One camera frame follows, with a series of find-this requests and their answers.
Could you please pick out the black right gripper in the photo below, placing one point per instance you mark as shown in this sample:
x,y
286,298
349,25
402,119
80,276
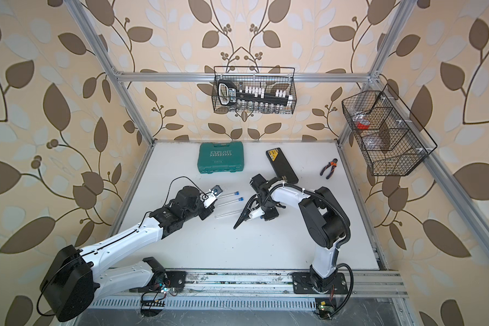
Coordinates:
x,y
273,214

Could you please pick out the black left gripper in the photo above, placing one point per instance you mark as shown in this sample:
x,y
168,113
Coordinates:
x,y
207,212

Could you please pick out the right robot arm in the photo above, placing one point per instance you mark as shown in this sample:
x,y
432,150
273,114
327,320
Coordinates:
x,y
325,220

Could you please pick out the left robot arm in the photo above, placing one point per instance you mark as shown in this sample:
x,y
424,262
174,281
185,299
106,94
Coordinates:
x,y
79,277

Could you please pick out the black tool case yellow label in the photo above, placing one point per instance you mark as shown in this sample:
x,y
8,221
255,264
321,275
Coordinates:
x,y
281,166

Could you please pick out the green plastic tool case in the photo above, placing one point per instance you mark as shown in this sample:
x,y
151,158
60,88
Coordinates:
x,y
221,157

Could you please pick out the orange black pliers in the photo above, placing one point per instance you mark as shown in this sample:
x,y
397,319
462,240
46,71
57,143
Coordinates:
x,y
330,167

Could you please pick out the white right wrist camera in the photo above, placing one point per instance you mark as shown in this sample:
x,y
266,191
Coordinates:
x,y
256,213

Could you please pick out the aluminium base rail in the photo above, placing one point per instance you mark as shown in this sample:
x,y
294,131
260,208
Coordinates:
x,y
262,290

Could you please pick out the black wire basket back wall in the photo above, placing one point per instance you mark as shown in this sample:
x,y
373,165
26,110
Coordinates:
x,y
270,78

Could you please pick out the black wire basket wall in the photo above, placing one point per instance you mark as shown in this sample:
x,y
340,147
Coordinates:
x,y
390,135
270,78

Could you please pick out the black socket holder rail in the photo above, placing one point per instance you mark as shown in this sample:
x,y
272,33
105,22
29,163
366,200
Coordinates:
x,y
228,93

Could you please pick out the black wire basket right wall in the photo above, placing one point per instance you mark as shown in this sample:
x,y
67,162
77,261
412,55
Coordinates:
x,y
390,135

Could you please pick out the aluminium frame post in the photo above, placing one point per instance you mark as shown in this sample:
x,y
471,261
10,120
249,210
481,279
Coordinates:
x,y
77,11

